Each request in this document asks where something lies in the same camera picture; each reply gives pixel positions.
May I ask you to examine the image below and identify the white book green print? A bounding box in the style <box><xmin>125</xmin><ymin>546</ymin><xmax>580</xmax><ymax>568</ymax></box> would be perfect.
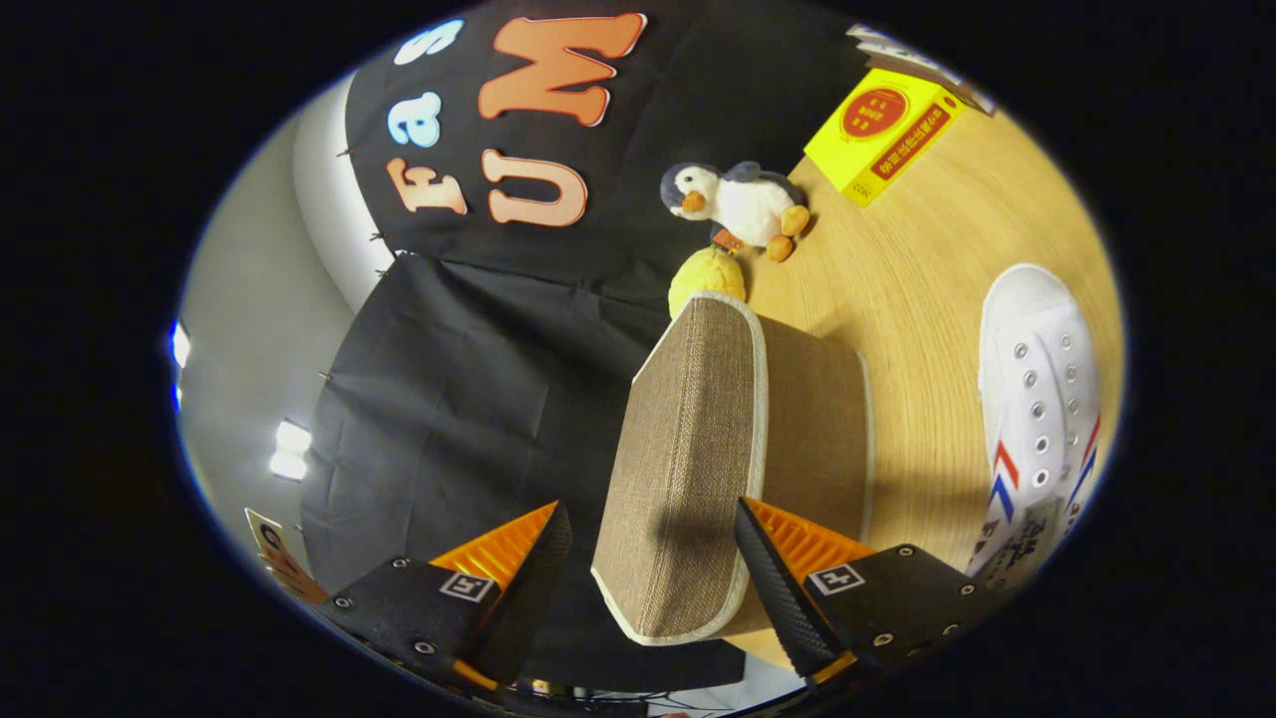
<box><xmin>847</xmin><ymin>24</ymin><xmax>963</xmax><ymax>86</ymax></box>

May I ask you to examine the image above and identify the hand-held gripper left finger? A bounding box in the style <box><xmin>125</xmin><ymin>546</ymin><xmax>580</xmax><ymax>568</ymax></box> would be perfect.
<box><xmin>317</xmin><ymin>501</ymin><xmax>574</xmax><ymax>699</ymax></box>

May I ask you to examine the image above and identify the black backdrop cloth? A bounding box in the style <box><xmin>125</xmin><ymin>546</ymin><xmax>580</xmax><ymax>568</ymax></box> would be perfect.
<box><xmin>299</xmin><ymin>0</ymin><xmax>858</xmax><ymax>694</ymax></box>

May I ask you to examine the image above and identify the brown cover book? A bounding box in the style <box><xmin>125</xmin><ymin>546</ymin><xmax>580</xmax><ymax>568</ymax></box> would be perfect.
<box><xmin>865</xmin><ymin>50</ymin><xmax>996</xmax><ymax>116</ymax></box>

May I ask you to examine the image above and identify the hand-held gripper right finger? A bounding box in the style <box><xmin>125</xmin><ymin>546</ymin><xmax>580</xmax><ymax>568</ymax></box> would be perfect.
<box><xmin>735</xmin><ymin>497</ymin><xmax>998</xmax><ymax>694</ymax></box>

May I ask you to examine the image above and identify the wall poster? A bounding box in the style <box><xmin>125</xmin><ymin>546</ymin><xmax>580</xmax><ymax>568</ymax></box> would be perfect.
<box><xmin>245</xmin><ymin>509</ymin><xmax>330</xmax><ymax>605</ymax></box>

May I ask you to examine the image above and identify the white canvas shoe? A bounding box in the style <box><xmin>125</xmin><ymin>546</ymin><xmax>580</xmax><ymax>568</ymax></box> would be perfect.
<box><xmin>965</xmin><ymin>263</ymin><xmax>1103</xmax><ymax>591</ymax></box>

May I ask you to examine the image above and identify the yellow plush ball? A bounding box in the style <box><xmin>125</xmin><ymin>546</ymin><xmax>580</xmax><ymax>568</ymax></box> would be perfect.
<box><xmin>668</xmin><ymin>246</ymin><xmax>748</xmax><ymax>320</ymax></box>

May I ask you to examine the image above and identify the ceiling light panel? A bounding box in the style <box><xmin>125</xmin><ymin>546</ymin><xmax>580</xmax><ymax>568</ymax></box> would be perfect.
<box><xmin>169</xmin><ymin>319</ymin><xmax>192</xmax><ymax>410</ymax></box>
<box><xmin>269</xmin><ymin>419</ymin><xmax>312</xmax><ymax>482</ymax></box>

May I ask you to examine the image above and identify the yellow book red label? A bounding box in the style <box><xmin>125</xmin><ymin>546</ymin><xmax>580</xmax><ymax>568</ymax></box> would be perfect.
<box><xmin>803</xmin><ymin>68</ymin><xmax>966</xmax><ymax>208</ymax></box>

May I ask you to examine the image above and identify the brown fabric storage box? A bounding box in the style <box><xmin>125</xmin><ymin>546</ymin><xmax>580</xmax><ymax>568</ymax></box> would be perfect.
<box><xmin>590</xmin><ymin>291</ymin><xmax>876</xmax><ymax>647</ymax></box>

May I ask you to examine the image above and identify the penguin plush toy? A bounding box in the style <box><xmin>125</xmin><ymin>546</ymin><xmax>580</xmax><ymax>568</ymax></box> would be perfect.
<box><xmin>659</xmin><ymin>161</ymin><xmax>810</xmax><ymax>263</ymax></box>

